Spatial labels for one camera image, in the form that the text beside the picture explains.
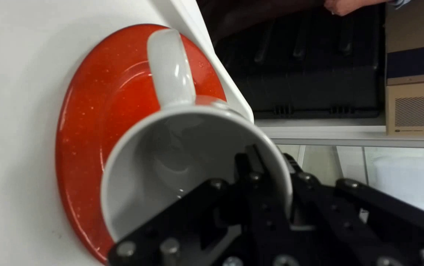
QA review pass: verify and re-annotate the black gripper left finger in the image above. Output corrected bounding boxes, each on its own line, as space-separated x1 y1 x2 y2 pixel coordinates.
235 144 275 197

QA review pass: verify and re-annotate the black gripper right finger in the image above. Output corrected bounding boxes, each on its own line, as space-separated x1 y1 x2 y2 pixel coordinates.
284 153 315 189

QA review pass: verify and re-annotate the white ceramic mug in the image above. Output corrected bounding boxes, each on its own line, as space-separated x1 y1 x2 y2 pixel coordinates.
101 29 293 240

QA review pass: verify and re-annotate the red round plate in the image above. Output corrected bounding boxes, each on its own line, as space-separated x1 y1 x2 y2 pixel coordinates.
55 22 228 264

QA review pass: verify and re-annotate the person's hand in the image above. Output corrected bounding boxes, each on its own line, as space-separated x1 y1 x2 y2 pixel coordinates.
324 0 389 16

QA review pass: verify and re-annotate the black storage crate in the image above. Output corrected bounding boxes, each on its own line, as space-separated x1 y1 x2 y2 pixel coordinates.
197 0 386 119

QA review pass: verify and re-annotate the cardboard box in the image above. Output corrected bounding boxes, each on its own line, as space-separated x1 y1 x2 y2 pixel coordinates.
386 0 424 137

